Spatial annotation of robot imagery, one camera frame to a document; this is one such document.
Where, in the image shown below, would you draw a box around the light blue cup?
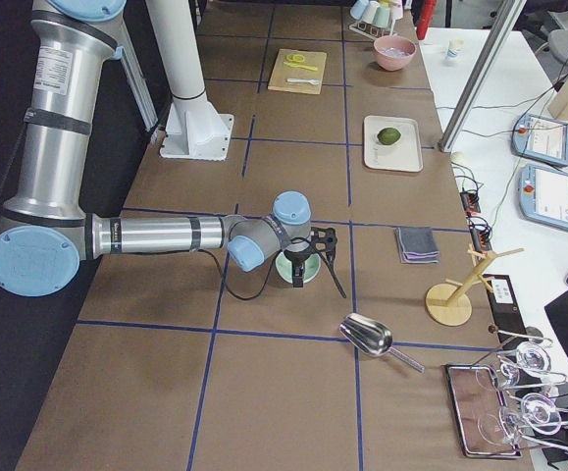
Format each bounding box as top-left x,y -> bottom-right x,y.
350,0 -> 369,20

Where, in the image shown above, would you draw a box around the white rabbit tray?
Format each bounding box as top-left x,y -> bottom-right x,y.
363,116 -> 423,173

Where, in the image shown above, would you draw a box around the white pillar base plate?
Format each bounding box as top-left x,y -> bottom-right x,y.
160,98 -> 234,161

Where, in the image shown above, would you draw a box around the white plastic spoon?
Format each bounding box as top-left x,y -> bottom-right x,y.
286,78 -> 321,86

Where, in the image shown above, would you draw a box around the paper cup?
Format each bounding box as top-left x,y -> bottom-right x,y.
445,38 -> 464,65

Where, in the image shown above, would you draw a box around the wooden mug tree stand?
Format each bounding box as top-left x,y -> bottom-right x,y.
425,244 -> 524,327

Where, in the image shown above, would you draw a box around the far teach pendant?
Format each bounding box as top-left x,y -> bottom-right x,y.
511,114 -> 568,168

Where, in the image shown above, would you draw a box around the pink bowl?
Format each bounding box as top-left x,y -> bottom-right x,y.
373,34 -> 417,72

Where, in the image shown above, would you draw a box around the yellow plastic knife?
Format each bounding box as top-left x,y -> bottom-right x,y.
284,61 -> 318,72

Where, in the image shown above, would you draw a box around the aluminium frame post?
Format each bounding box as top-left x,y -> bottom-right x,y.
439,0 -> 526,153

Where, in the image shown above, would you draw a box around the white cup rack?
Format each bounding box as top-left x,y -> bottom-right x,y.
348,20 -> 394,40

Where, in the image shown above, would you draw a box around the metal scoop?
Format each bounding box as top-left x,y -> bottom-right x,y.
338,313 -> 425,374

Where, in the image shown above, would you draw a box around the pale green cup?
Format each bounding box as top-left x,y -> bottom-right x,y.
370,1 -> 390,29

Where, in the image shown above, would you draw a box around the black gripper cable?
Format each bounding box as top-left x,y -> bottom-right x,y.
199,223 -> 348,301

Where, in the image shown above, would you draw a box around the white cup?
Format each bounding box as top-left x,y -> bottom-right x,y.
361,0 -> 380,24

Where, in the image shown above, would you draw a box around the white support pillar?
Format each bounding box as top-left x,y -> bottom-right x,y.
146,0 -> 206,101

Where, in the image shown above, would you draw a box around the black power strip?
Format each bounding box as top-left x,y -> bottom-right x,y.
459,190 -> 481,215

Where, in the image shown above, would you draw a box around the wine glass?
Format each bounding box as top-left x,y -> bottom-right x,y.
496,341 -> 551,390
477,393 -> 562,445

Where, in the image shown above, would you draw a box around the green avocado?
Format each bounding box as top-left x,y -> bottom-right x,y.
377,128 -> 401,146

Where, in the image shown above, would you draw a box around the bamboo cutting board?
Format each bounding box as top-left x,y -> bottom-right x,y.
268,48 -> 327,95

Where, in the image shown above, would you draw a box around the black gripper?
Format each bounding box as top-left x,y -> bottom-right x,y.
283,236 -> 337,288

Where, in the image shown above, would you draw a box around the green bowl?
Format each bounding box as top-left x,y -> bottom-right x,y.
276,253 -> 321,285

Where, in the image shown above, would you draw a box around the black glass tray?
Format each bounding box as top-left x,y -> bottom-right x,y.
444,364 -> 522,460

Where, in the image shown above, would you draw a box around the grey folded cloth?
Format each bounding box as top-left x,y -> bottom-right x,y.
395,227 -> 439,264

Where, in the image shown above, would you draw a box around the red fire extinguisher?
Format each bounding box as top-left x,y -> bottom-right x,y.
416,0 -> 437,41

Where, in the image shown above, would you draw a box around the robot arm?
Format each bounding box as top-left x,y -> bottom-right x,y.
0,1 -> 337,296

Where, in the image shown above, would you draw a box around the lower lemon slice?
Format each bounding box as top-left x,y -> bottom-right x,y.
286,54 -> 305,64

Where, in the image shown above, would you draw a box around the clear ice cubes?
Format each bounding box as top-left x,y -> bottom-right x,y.
379,46 -> 410,58

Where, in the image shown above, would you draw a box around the near teach pendant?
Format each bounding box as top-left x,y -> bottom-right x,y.
518,164 -> 568,232

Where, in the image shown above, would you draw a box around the teach pendant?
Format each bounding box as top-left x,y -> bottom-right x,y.
518,164 -> 568,232
511,114 -> 568,168

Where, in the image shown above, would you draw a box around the black box with label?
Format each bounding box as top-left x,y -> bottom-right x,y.
486,274 -> 526,334

